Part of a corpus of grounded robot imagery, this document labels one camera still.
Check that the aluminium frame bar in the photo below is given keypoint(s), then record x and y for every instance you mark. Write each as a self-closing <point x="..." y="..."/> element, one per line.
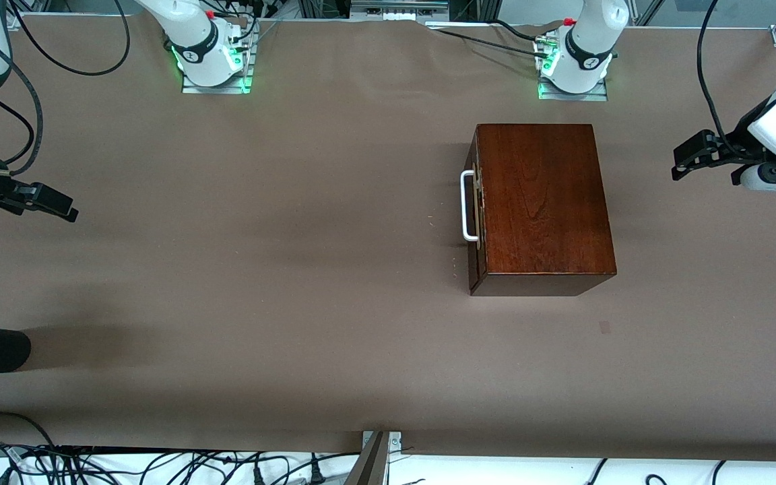
<point x="398" y="7"/>

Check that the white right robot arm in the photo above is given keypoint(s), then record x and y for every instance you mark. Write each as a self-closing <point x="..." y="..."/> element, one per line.
<point x="192" y="40"/>

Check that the dark brown wooden cabinet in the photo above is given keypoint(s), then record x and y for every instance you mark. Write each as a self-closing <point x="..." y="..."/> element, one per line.
<point x="550" y="202"/>

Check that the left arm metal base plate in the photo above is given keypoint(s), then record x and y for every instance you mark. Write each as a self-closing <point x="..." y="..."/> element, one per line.
<point x="573" y="96"/>

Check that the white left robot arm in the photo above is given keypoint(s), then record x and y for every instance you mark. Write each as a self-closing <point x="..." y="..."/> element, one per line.
<point x="583" y="47"/>

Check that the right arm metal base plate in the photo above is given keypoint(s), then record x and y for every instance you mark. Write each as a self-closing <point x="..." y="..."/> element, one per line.
<point x="216" y="89"/>

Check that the grey metal camera post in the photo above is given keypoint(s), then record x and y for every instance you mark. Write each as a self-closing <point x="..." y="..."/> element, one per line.
<point x="371" y="465"/>

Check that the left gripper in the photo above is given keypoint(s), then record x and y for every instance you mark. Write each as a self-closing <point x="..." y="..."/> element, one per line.
<point x="736" y="142"/>

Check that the brown table cover sheet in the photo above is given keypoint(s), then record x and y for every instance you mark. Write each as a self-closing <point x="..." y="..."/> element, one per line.
<point x="294" y="303"/>

